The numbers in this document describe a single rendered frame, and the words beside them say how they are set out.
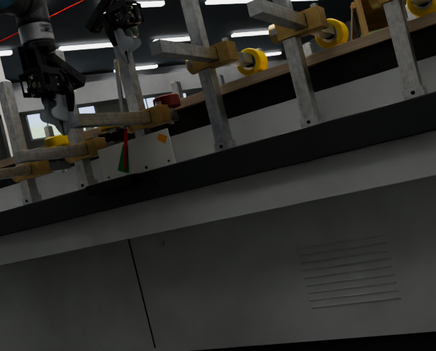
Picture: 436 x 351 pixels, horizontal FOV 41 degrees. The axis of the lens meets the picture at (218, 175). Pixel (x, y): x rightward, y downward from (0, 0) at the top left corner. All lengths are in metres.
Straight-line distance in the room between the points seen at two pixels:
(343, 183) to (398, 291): 0.38
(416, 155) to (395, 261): 0.37
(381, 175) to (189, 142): 0.68
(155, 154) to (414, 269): 0.77
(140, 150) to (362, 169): 0.63
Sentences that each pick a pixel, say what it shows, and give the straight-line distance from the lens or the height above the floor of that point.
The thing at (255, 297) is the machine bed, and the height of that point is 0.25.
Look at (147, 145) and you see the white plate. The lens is 1.66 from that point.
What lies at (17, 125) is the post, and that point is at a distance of 2.03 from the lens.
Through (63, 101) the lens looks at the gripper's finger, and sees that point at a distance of 1.39.
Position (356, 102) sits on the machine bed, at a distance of 1.62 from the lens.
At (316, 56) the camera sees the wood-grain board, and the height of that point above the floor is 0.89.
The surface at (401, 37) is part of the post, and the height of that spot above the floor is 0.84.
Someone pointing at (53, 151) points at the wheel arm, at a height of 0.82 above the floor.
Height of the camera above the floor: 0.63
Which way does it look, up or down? level
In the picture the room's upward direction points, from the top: 14 degrees counter-clockwise
